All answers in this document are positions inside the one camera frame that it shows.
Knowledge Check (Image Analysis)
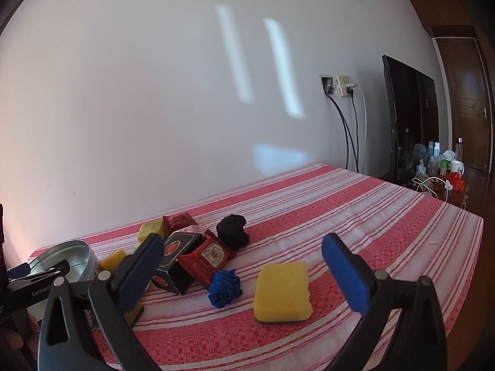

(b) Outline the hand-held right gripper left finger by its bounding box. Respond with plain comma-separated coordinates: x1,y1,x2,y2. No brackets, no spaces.
38,233,165,371

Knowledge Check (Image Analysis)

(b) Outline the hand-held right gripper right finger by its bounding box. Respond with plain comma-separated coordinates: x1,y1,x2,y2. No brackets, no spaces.
321,233,449,371

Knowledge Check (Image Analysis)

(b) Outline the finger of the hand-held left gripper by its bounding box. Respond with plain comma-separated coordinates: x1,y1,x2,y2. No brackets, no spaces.
6,272,66,312
7,260,71,281

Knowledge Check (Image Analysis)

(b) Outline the round metal tin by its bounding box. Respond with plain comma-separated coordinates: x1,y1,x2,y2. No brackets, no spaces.
28,240,102,310

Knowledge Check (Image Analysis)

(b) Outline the pale yellow-green sponge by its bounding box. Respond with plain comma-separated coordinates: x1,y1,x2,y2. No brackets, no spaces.
138,220,167,242

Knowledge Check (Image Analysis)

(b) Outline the large yellow sponge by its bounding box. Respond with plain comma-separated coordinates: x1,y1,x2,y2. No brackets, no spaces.
253,261,314,323

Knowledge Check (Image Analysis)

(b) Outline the dark red snack packet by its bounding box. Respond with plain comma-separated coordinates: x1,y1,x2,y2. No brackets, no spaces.
162,212,200,236

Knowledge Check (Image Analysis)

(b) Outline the red snack packet white label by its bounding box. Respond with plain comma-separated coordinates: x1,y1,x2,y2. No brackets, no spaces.
177,229,237,290

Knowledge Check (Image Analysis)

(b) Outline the blue cloth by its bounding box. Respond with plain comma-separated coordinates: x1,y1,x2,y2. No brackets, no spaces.
208,268,242,310

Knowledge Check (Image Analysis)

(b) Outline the black sock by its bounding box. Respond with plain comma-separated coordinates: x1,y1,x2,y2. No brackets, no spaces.
216,214,251,251

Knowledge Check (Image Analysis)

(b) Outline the red striped cloth desktop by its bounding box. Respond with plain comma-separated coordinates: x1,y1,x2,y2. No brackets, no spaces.
29,162,485,371

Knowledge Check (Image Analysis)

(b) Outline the person's left hand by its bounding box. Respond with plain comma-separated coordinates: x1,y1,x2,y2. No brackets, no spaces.
6,311,41,360

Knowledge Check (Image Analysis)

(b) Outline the black box red label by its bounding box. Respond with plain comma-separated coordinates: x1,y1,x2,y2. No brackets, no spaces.
151,231,205,295

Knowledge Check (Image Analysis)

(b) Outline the grey plastic bag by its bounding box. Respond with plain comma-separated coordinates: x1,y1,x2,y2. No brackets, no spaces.
413,143,431,168

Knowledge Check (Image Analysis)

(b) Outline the red plastic bag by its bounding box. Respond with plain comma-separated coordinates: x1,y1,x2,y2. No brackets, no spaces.
444,173,465,192

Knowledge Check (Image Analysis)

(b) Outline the black television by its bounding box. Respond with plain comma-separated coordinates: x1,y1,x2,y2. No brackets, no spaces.
382,55,439,188

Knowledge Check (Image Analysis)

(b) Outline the dark wooden door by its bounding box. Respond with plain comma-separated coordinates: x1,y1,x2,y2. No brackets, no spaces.
437,36,493,174

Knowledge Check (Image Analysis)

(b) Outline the white charger cable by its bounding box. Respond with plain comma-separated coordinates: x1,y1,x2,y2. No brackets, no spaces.
412,177,451,202

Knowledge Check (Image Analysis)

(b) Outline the black cable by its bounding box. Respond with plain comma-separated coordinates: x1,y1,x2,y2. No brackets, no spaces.
351,93,360,171
329,93,351,170

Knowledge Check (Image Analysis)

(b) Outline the white wall socket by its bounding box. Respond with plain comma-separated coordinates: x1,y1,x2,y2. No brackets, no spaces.
320,74,358,97

